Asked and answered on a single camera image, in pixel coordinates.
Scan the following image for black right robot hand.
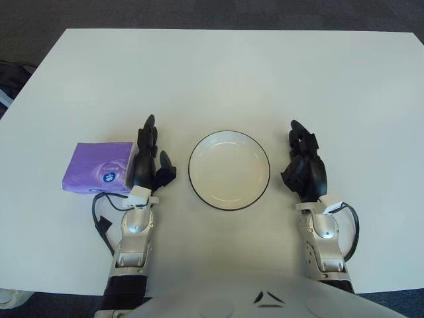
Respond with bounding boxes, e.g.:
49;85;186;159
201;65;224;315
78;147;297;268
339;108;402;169
280;119;330;203

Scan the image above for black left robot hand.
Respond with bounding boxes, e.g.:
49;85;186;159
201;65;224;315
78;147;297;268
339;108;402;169
127;114;178;197

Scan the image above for purple tissue paper pack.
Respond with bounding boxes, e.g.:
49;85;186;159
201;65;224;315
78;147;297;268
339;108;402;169
62;141;138;194

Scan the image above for white plate with black rim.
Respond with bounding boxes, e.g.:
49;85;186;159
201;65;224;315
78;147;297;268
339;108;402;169
187;130;272;211

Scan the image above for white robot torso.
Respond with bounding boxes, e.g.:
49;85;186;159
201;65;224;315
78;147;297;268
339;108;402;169
95;276;424;318

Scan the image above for pale blue white object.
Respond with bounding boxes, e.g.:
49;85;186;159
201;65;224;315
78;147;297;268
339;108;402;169
0;86;15;112

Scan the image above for black bag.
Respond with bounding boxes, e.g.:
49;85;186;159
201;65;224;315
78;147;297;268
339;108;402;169
0;60;36;100

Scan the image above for white rounded base object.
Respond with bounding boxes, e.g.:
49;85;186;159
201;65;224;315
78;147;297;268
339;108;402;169
0;287;32;310

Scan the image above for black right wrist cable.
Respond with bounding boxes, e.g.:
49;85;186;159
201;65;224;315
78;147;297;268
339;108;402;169
317;195;362;263

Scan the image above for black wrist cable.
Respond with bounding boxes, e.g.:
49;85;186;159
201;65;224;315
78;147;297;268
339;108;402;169
91;191;134;256
317;195;362;263

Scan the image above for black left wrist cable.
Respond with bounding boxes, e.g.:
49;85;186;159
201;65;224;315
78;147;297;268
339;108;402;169
91;191;134;256

